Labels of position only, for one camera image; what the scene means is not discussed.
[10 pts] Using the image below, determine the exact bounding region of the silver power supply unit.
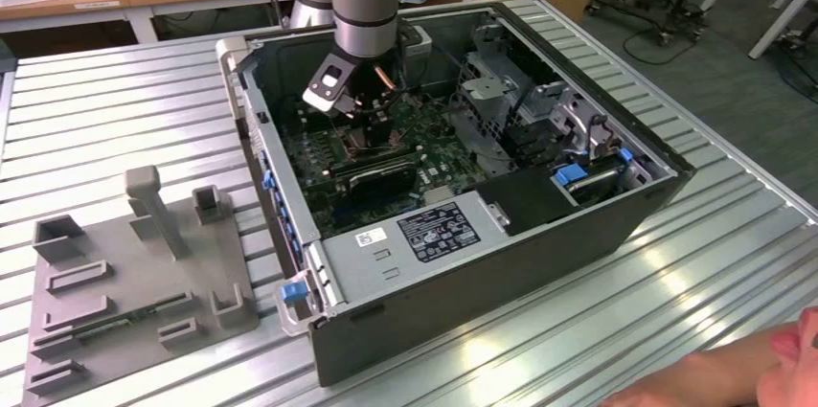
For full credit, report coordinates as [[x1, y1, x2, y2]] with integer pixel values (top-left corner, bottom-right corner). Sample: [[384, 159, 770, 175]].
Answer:
[[317, 192, 513, 307]]

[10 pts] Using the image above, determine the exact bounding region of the green RAM stick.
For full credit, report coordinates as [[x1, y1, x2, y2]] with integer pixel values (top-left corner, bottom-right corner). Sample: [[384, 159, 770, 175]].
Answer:
[[70, 292, 193, 347]]

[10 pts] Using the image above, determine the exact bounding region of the black open PC case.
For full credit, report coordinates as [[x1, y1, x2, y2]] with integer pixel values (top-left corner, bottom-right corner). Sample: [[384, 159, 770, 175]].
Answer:
[[215, 0, 698, 389]]

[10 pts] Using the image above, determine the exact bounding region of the CPU square plate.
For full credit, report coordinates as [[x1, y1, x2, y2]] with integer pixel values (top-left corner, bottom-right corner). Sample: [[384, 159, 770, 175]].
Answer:
[[343, 128, 376, 153]]

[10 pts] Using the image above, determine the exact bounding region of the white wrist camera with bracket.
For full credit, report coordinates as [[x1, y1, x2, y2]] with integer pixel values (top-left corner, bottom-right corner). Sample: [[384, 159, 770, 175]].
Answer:
[[300, 55, 353, 115]]

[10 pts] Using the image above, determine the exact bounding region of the black graphics card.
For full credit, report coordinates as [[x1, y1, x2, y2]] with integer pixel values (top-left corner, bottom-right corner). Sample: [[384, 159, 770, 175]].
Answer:
[[348, 160, 420, 201]]

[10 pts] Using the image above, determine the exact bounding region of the silver metal drive cage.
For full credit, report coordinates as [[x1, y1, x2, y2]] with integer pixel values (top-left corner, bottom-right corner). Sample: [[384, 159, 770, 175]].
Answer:
[[456, 50, 531, 169]]

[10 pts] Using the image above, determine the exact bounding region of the blue plastic drive latch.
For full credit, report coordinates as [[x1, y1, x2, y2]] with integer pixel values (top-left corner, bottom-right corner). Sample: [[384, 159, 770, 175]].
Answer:
[[552, 163, 588, 187]]

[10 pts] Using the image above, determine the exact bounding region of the black RAM slot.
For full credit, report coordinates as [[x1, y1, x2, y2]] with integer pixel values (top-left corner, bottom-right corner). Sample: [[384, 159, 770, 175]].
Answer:
[[325, 146, 409, 171], [329, 151, 415, 177]]

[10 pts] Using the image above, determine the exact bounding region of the green motherboard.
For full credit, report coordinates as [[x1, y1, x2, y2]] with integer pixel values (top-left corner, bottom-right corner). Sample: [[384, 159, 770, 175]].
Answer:
[[280, 90, 497, 240]]

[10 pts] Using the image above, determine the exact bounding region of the grey parts rack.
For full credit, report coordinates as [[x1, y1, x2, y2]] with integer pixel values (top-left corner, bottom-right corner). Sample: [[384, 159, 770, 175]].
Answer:
[[21, 165, 263, 403]]

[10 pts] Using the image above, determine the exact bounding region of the CPU socket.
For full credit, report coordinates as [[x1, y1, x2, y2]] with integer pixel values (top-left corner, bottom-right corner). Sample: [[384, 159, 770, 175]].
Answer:
[[335, 126, 400, 163]]

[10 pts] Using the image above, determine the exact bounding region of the blue case handle tab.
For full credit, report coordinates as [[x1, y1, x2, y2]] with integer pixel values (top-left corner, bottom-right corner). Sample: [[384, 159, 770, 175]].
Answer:
[[279, 283, 311, 306]]

